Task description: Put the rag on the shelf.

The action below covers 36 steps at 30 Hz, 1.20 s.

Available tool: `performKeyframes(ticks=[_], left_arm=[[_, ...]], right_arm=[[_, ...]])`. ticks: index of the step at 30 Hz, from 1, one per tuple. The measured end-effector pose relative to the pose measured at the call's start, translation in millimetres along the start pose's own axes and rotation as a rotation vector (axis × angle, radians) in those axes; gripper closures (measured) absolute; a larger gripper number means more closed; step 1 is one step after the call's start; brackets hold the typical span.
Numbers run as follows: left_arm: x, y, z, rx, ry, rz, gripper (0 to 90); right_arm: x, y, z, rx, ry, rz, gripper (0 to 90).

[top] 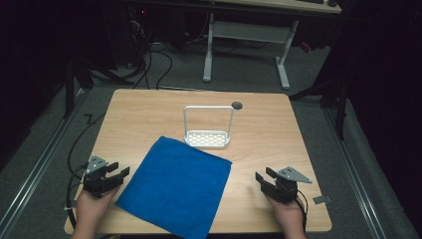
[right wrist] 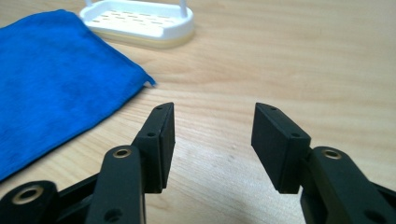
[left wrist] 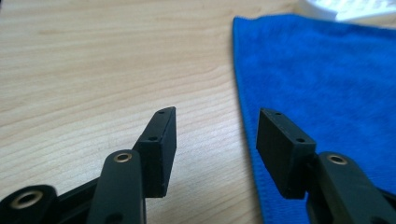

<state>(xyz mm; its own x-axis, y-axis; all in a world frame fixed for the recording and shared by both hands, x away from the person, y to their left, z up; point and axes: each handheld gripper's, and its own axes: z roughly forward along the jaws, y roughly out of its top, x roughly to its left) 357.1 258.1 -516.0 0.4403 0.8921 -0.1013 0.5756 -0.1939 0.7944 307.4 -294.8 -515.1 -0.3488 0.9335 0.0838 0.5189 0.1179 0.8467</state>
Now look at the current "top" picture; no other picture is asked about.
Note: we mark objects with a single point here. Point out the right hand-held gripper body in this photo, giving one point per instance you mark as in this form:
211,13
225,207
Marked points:
285,189

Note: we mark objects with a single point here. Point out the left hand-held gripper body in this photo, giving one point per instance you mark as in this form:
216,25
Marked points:
94,181

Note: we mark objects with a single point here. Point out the blue towel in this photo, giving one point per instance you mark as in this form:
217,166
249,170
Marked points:
175,186

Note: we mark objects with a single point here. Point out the person's right hand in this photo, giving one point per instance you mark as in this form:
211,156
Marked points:
288,214

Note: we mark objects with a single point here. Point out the grey tape piece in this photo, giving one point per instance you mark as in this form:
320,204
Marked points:
321,199

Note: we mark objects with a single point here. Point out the black metal stand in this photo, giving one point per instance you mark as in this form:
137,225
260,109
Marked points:
335,96
78,79

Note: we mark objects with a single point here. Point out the black computer tower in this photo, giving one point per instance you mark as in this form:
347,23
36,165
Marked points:
131,36

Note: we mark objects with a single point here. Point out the white-legged desk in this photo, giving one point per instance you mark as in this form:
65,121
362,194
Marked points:
249,32

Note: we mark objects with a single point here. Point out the black keyboard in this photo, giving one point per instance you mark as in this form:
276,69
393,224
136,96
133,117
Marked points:
311,1

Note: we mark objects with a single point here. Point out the black computer mouse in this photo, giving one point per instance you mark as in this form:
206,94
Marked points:
332,3

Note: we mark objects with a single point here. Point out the metal floor rail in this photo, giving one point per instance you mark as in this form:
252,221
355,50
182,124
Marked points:
36,169
356,172

